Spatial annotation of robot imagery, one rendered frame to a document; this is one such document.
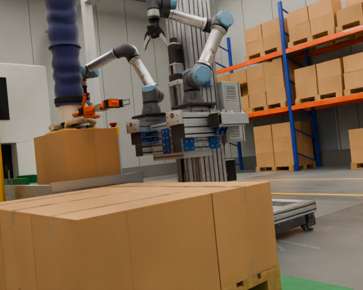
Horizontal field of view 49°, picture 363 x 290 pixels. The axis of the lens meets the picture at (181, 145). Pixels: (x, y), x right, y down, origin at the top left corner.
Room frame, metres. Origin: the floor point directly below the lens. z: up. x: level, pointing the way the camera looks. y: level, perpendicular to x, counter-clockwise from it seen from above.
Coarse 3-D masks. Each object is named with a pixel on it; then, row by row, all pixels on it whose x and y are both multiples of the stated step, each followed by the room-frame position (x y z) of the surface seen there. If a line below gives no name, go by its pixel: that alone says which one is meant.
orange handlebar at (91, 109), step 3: (111, 102) 2.49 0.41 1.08; (114, 102) 2.49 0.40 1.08; (117, 102) 2.50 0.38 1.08; (102, 105) 2.57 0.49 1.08; (90, 108) 2.69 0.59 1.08; (93, 108) 2.66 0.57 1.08; (87, 111) 2.74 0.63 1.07; (90, 111) 2.71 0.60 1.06; (93, 111) 2.73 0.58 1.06; (72, 114) 2.91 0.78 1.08; (75, 114) 2.87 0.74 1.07; (84, 117) 3.11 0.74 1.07; (87, 117) 3.12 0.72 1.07; (90, 117) 3.14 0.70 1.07; (93, 117) 3.16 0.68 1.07; (96, 117) 3.18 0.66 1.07; (99, 117) 3.20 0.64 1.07
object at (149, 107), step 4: (144, 104) 3.02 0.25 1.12; (148, 104) 3.00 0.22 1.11; (152, 104) 3.00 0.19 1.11; (156, 104) 3.02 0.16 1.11; (144, 108) 3.01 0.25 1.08; (148, 108) 3.00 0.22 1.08; (152, 108) 2.99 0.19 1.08; (156, 108) 3.01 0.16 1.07; (144, 112) 3.00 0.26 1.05; (148, 112) 2.99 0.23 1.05; (152, 112) 2.99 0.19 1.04; (156, 112) 3.00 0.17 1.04; (160, 112) 3.04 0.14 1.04
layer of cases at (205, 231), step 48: (96, 192) 2.23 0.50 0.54; (144, 192) 1.94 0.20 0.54; (192, 192) 1.72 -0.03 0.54; (240, 192) 1.74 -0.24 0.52; (0, 240) 1.85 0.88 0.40; (48, 240) 1.41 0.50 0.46; (96, 240) 1.27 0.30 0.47; (144, 240) 1.40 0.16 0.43; (192, 240) 1.54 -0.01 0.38; (240, 240) 1.72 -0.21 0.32; (0, 288) 1.90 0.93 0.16; (48, 288) 1.44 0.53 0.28; (96, 288) 1.26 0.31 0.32; (144, 288) 1.38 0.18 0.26; (192, 288) 1.53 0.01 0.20
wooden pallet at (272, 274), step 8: (264, 272) 1.81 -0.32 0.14; (272, 272) 1.85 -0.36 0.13; (248, 280) 1.74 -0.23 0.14; (256, 280) 1.77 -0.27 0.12; (264, 280) 1.81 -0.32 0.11; (272, 280) 1.85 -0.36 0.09; (280, 280) 1.88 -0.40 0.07; (232, 288) 1.67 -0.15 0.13; (240, 288) 1.70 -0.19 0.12; (248, 288) 1.73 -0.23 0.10; (256, 288) 1.88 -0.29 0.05; (264, 288) 1.84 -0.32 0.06; (272, 288) 1.84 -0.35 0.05; (280, 288) 1.88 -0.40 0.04
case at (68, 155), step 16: (96, 128) 2.78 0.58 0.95; (112, 128) 2.86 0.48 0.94; (48, 144) 2.86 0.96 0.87; (64, 144) 2.65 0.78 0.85; (80, 144) 2.70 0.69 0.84; (96, 144) 2.77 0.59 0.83; (112, 144) 2.86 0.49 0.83; (48, 160) 2.88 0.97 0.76; (64, 160) 2.67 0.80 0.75; (80, 160) 2.69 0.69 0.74; (96, 160) 2.77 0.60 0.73; (112, 160) 2.85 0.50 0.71; (48, 176) 2.90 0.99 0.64; (64, 176) 2.69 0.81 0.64; (80, 176) 2.68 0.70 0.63; (96, 176) 2.76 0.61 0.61
